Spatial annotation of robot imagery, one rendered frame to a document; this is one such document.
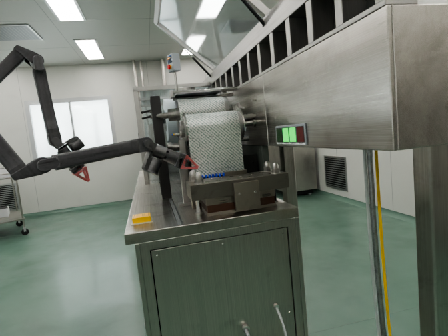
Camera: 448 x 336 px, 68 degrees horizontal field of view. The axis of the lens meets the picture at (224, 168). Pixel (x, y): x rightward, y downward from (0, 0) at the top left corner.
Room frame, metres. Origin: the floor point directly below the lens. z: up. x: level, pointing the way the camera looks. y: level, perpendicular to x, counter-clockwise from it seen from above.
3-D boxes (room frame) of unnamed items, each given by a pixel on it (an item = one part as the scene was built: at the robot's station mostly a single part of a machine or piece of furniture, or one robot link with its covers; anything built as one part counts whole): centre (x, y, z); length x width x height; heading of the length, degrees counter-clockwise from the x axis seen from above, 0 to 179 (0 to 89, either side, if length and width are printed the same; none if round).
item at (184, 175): (1.53, 0.20, 1.05); 0.06 x 0.05 x 0.31; 102
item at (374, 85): (2.24, -0.14, 1.29); 3.10 x 0.28 x 0.30; 12
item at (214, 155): (1.47, 0.02, 1.11); 0.23 x 0.01 x 0.18; 102
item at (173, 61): (2.05, 0.24, 1.66); 0.07 x 0.07 x 0.10; 36
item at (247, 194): (1.28, -0.08, 0.97); 0.10 x 0.03 x 0.11; 102
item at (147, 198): (2.43, 0.32, 0.88); 2.52 x 0.66 x 0.04; 12
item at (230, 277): (2.43, 0.31, 0.43); 2.52 x 0.64 x 0.86; 12
